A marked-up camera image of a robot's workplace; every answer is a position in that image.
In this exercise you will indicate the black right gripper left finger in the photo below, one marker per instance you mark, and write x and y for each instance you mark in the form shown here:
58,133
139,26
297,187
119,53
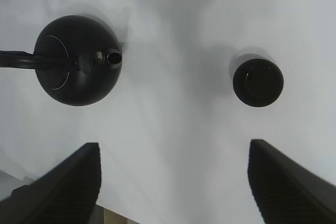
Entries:
66,194

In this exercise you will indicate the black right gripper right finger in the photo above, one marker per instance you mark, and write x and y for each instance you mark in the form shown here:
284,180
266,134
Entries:
286,192

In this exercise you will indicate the small black teacup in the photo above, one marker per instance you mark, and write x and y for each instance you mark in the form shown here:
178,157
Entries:
258,82

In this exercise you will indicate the black cast iron teapot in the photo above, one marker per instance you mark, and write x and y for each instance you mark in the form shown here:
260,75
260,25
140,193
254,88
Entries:
77,60

